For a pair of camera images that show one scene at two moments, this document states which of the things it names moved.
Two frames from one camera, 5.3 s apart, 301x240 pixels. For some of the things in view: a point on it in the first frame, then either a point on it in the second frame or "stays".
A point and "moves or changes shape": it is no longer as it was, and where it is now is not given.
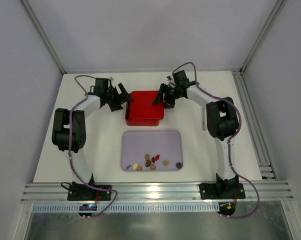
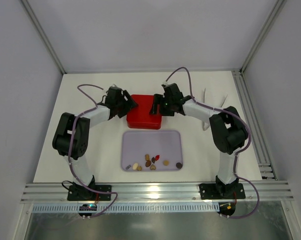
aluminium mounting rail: [58, 191] stays
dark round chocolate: [179, 165] stays
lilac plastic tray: [151, 150] stays
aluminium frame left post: [43, 35] stays
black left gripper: [116, 97] -> [124, 103]
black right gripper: [167, 94] -> [159, 105]
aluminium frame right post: [272, 17] stays
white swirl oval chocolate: [135, 166] stays
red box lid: [142, 107] moves or changes shape
